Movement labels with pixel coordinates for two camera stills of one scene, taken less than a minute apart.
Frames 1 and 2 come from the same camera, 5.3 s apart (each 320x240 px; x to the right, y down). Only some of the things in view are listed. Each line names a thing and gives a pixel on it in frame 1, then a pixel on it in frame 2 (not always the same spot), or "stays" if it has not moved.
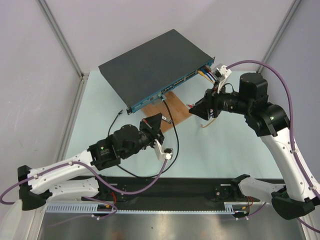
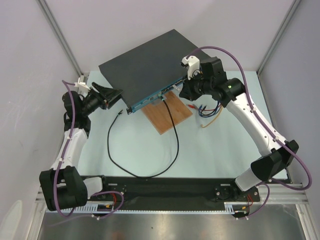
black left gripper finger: x=153 y=121 → x=102 y=90
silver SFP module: x=166 y=119 → x=176 y=87
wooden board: x=179 y=110 stays
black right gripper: x=211 y=103 → x=189 y=87
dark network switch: x=137 y=75 stays
